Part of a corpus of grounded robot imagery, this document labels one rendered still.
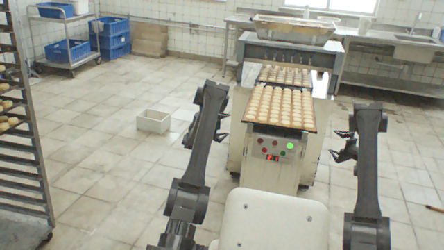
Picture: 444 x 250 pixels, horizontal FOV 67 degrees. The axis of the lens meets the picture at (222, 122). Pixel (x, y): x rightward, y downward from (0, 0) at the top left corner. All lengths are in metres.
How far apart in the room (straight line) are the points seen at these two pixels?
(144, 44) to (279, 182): 4.69
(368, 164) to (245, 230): 0.40
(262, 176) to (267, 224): 1.30
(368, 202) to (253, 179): 1.18
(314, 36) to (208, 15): 3.71
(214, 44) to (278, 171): 4.28
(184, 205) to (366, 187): 0.45
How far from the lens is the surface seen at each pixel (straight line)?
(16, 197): 2.38
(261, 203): 0.69
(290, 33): 2.42
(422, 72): 5.94
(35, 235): 2.35
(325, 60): 2.50
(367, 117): 1.01
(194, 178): 0.88
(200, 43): 6.08
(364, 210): 0.90
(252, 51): 2.50
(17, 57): 1.88
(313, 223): 0.70
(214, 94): 0.99
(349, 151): 1.51
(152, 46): 6.18
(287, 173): 1.96
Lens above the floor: 1.68
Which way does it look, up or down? 26 degrees down
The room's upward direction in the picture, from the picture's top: 5 degrees clockwise
